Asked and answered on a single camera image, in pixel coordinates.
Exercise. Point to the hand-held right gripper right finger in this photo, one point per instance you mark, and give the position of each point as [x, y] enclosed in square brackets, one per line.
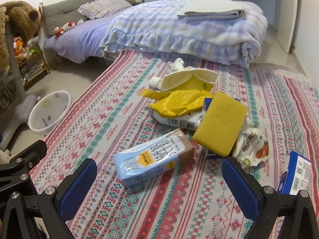
[239, 189]

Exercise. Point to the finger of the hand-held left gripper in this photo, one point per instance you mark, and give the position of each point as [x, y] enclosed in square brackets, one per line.
[27, 154]

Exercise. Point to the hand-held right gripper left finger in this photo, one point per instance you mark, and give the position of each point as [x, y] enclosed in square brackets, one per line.
[79, 186]

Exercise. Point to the white dotted wastebasket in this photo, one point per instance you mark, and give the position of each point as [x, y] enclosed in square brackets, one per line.
[42, 119]

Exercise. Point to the white snack wrapper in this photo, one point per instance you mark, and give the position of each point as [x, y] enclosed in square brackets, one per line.
[256, 147]

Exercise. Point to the blue white cardboard box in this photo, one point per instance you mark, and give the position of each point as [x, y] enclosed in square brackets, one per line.
[296, 174]

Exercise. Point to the yellow sponge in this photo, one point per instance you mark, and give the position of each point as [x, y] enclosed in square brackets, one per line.
[219, 122]

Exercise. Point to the light blue milk carton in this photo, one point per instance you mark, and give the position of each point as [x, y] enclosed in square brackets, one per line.
[149, 156]

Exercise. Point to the white plastic pouch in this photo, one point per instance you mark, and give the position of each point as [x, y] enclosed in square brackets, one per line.
[179, 122]

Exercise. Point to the yellow plastic bag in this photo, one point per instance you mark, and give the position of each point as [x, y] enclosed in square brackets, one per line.
[174, 104]

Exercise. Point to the crushed yellow paper cup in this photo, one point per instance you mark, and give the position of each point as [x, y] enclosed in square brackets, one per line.
[182, 78]

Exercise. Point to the small white tissue ball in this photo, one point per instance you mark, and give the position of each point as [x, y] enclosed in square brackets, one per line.
[155, 82]

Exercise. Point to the grey floor stand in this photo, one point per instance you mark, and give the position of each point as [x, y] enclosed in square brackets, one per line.
[15, 79]

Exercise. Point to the wooden toy shelf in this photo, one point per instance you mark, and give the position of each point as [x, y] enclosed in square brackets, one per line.
[37, 66]

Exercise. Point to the red teal patterned mat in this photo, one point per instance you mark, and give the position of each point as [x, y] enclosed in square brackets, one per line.
[124, 104]

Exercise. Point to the pile of plush toys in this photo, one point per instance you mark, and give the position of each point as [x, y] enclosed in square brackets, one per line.
[21, 47]

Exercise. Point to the small red plush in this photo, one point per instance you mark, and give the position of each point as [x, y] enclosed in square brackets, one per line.
[58, 32]

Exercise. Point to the purple bed sheet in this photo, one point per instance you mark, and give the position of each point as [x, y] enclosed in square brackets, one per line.
[82, 39]

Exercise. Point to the white cat plush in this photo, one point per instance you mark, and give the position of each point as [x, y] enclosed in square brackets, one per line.
[68, 25]

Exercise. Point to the brown teddy bear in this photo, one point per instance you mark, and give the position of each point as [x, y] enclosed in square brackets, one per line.
[22, 17]

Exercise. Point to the crumpled white tissue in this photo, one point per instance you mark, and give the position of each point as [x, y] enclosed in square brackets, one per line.
[177, 63]

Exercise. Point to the grey headboard cushion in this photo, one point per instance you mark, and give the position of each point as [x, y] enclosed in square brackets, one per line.
[62, 12]

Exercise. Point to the plaid pillow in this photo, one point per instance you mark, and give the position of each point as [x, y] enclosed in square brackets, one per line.
[104, 5]

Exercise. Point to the plaid ruffled blanket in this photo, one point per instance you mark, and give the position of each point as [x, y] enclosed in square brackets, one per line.
[174, 29]

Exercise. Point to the white door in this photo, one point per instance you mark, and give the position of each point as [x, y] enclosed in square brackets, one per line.
[286, 17]

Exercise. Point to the folded grey white sheet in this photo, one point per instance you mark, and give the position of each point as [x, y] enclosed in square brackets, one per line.
[211, 7]

